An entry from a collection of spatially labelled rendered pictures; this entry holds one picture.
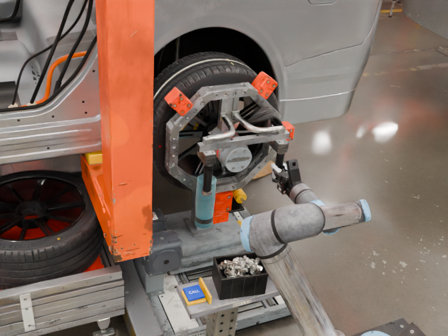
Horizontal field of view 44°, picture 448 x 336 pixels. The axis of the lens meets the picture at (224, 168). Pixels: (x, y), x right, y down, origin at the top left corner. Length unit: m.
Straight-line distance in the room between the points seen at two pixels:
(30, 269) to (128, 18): 1.22
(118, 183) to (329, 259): 1.58
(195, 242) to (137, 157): 0.96
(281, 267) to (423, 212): 2.18
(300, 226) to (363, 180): 2.35
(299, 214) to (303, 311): 0.37
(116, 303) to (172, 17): 1.31
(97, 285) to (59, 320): 0.23
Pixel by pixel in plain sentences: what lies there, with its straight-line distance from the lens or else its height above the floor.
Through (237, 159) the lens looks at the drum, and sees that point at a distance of 2.45.
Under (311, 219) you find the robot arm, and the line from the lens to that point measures 1.81.
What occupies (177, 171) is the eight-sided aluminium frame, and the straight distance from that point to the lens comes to 2.54.
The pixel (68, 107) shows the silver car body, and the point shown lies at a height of 0.98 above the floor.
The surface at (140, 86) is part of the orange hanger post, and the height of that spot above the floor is 1.31.
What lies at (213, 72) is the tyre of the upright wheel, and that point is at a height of 1.17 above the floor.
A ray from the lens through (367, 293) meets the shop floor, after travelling 3.20.
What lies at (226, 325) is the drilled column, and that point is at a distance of 2.49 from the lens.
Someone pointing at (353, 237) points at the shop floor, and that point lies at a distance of 3.55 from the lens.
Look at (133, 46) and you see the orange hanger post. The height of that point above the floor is 1.45.
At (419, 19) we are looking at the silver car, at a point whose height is 0.84.
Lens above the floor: 2.13
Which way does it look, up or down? 32 degrees down
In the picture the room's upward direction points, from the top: 5 degrees clockwise
